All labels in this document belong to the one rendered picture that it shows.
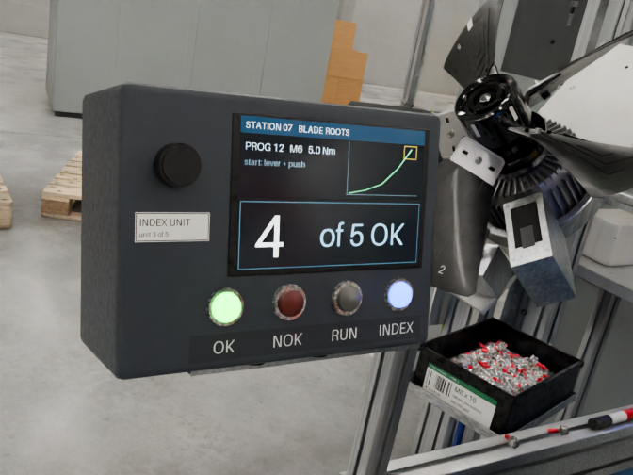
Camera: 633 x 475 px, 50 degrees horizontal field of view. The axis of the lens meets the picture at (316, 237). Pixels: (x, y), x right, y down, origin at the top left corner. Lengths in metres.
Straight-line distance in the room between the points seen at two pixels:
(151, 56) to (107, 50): 0.38
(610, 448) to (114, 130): 0.81
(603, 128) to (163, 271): 1.21
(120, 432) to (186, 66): 4.86
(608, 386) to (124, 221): 1.76
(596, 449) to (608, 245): 0.83
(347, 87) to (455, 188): 8.32
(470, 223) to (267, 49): 5.78
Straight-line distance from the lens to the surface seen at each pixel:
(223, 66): 6.76
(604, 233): 1.77
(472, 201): 1.22
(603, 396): 2.09
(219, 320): 0.47
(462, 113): 1.27
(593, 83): 1.65
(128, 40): 6.55
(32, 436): 2.23
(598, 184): 1.05
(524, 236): 1.22
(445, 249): 1.17
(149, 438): 2.22
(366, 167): 0.52
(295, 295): 0.49
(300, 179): 0.48
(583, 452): 1.00
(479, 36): 1.50
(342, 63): 9.39
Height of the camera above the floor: 1.32
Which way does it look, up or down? 18 degrees down
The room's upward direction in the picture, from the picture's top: 11 degrees clockwise
